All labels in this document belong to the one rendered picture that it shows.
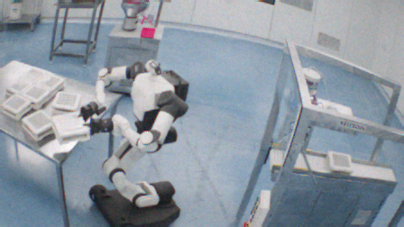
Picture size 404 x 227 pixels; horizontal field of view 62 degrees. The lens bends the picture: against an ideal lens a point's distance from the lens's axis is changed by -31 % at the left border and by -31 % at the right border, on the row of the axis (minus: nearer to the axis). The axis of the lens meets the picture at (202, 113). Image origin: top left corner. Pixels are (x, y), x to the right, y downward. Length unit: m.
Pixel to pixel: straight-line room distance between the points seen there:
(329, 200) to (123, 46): 2.94
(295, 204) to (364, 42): 5.74
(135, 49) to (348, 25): 4.70
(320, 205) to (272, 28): 5.05
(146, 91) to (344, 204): 1.83
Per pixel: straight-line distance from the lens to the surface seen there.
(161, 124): 2.66
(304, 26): 8.06
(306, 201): 3.37
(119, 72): 3.11
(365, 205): 3.61
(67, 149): 2.83
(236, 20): 7.84
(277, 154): 3.24
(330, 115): 2.12
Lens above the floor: 2.46
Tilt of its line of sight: 28 degrees down
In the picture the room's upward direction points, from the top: 12 degrees clockwise
